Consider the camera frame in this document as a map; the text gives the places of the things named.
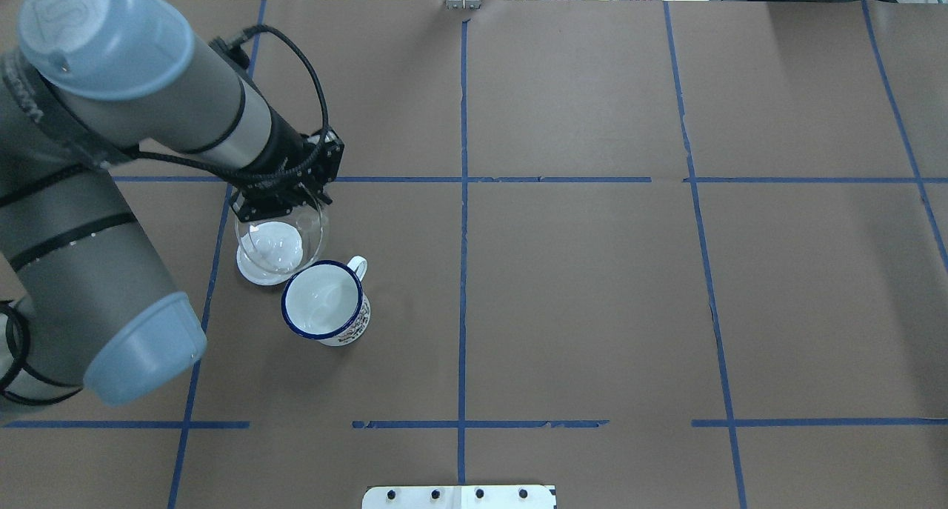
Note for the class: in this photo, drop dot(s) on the white camera stand column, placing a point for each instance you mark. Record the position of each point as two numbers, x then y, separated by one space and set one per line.
461 496

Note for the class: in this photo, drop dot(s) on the clear glass funnel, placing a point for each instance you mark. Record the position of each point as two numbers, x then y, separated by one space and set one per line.
311 221

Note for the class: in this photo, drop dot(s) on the white mug lid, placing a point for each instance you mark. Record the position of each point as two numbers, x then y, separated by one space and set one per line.
269 253

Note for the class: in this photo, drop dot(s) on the white enamel mug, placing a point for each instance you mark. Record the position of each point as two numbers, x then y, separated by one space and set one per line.
326 302

